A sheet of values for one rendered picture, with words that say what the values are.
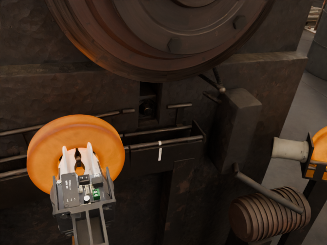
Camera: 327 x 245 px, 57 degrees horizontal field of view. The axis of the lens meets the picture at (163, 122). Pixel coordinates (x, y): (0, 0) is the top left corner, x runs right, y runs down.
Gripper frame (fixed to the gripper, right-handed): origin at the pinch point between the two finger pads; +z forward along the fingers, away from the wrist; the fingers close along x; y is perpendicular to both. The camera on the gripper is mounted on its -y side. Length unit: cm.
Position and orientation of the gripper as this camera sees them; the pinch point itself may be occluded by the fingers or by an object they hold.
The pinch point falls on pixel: (76, 149)
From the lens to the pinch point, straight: 51.2
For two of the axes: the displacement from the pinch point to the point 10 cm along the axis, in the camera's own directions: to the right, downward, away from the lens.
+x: -9.5, 1.3, -3.0
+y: 1.5, -6.5, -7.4
